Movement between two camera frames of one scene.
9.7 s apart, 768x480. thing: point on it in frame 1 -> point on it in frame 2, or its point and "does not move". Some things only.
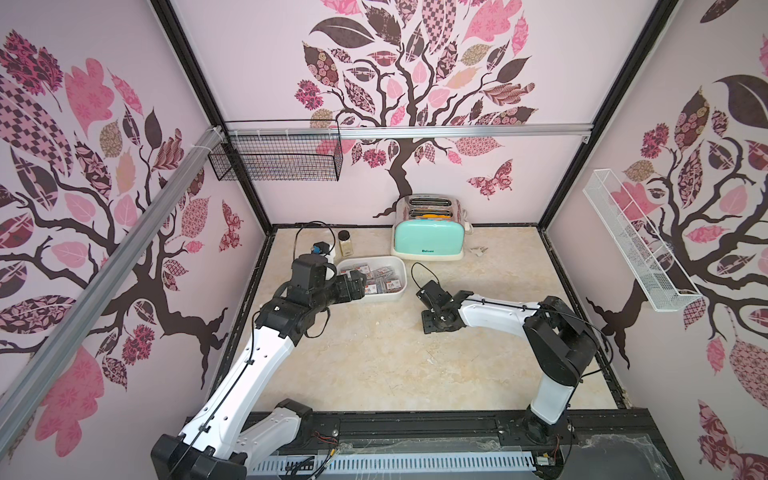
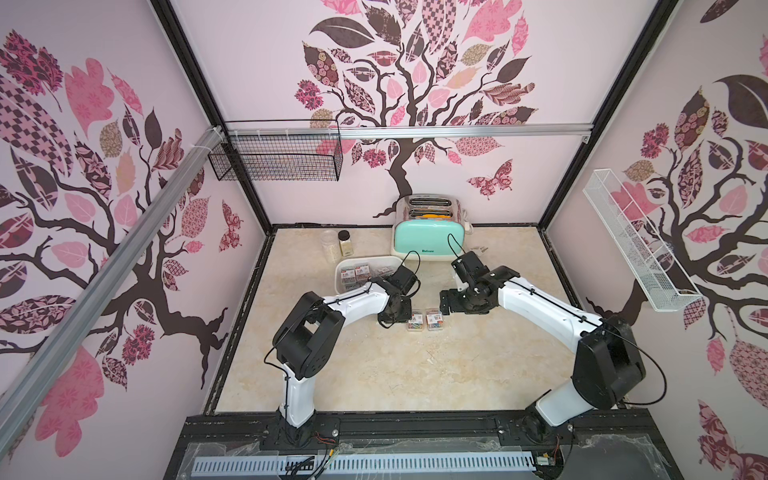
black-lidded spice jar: x=345 y=243 does not move
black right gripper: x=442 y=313 -> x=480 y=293
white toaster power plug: x=478 y=251 does not move
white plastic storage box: x=386 y=276 does not move
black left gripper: x=344 y=295 -> x=405 y=315
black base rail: x=611 y=444 does not move
